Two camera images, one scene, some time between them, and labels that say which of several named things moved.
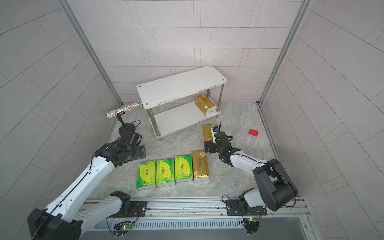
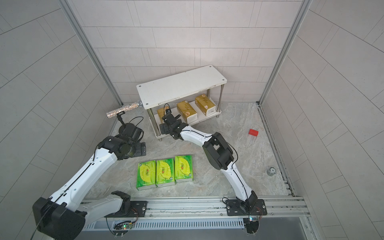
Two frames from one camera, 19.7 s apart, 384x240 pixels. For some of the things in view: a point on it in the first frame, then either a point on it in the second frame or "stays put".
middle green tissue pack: (165, 172) stays put
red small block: (253, 132) stays put
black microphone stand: (125, 128) stays put
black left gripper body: (136, 153) stays put
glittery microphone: (125, 109) stays put
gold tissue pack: (207, 133) to (186, 111)
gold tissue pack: (205, 105) stays put
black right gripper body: (214, 147) to (169, 127)
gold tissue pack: (200, 168) to (161, 112)
